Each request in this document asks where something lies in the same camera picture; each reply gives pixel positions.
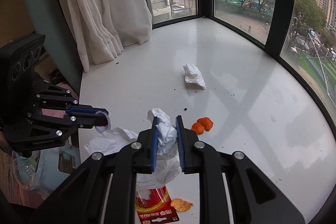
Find small pink jelly cup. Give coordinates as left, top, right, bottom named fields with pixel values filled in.
left=94, top=111, right=111, bottom=134

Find white tissue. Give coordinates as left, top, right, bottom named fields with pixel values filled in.
left=84, top=108, right=181, bottom=190

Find orange peel pieces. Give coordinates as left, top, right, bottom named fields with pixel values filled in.
left=191, top=117, right=214, bottom=135

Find red battery blister pack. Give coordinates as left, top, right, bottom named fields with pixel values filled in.
left=135, top=186, right=179, bottom=223

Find white sheer curtain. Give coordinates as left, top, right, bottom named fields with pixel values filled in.
left=59, top=0, right=152, bottom=72

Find orange chip crumb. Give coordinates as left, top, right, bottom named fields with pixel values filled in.
left=170, top=198, right=194, bottom=212

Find trash bin with liner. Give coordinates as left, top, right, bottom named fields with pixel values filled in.
left=11, top=142, right=81, bottom=200

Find teal green curtain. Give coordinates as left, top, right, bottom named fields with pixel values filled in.
left=24, top=0, right=83, bottom=92

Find small white tissue wad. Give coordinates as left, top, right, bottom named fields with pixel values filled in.
left=183, top=64, right=206, bottom=89

